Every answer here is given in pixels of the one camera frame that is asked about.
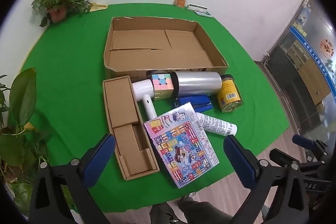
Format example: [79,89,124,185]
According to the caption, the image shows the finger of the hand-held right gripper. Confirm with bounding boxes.
[292,134,329,160]
[269,148,300,165]

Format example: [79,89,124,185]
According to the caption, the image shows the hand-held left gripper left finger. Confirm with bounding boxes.
[28,133,116,224]

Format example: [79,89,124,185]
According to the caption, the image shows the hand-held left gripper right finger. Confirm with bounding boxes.
[223,134,319,224]

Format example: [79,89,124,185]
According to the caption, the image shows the long narrow cardboard box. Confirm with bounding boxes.
[102,75,160,181]

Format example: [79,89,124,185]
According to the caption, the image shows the colourful cartoon game box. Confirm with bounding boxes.
[143,101,219,189]

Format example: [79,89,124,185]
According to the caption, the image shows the white hair dryer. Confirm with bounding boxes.
[131,80,158,121]

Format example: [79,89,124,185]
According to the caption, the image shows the silver metal cup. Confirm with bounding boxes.
[172,71,223,99]

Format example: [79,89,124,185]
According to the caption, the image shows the large cardboard box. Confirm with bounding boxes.
[103,17,229,81]

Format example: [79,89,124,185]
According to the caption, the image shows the yellow label glass jar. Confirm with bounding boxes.
[217,74,243,114]

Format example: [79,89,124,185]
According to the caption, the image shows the blue stapler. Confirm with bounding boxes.
[172,94,213,112]

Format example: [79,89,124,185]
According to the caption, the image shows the person's dark trousers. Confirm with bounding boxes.
[150,196,237,224]

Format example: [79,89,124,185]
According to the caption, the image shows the glass door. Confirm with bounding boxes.
[265,0,336,135]

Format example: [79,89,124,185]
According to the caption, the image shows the green tablecloth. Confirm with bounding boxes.
[20,4,290,214]

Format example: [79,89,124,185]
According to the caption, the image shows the large leafy plant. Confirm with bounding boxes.
[0,67,53,216]

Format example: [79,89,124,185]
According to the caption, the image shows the pastel puzzle cube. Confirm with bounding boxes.
[151,73,175,102]

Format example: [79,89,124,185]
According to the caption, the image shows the yellow envelope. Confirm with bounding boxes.
[89,2,109,12]

